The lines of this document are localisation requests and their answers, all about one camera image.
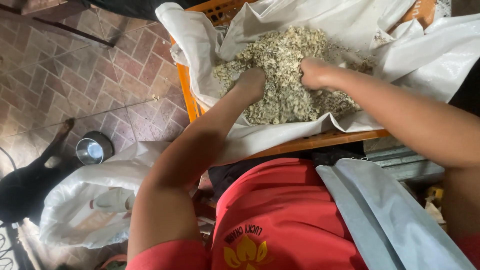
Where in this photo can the white woven sack liner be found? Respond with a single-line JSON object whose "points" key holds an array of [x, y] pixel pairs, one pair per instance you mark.
{"points": [[431, 56]]}

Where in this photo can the person's left hand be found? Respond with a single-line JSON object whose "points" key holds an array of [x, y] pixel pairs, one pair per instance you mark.
{"points": [[252, 83]]}

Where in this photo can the steel bowl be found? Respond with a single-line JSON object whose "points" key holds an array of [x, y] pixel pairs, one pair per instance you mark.
{"points": [[93, 148]]}

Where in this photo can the white plastic bag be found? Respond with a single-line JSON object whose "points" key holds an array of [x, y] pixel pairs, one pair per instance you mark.
{"points": [[75, 202]]}

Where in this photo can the person's right hand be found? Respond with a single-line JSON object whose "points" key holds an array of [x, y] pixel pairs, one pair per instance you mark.
{"points": [[314, 73]]}

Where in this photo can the white plastic bottle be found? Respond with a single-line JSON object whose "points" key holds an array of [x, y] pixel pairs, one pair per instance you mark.
{"points": [[112, 200]]}

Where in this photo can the grey metal frame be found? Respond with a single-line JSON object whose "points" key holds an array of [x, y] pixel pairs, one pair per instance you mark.
{"points": [[405, 163]]}

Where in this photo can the black dog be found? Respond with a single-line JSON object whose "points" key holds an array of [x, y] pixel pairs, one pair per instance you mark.
{"points": [[33, 180]]}

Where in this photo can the grey woven sack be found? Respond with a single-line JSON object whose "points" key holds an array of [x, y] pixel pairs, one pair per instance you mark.
{"points": [[378, 217]]}

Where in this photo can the heap of pale chopped pieces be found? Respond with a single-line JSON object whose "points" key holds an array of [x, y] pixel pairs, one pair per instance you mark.
{"points": [[288, 56]]}

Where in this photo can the person's red shirt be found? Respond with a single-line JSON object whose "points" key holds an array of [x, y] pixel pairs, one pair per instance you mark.
{"points": [[277, 217]]}

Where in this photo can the orange plastic crate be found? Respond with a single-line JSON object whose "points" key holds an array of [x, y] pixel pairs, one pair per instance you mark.
{"points": [[187, 93]]}

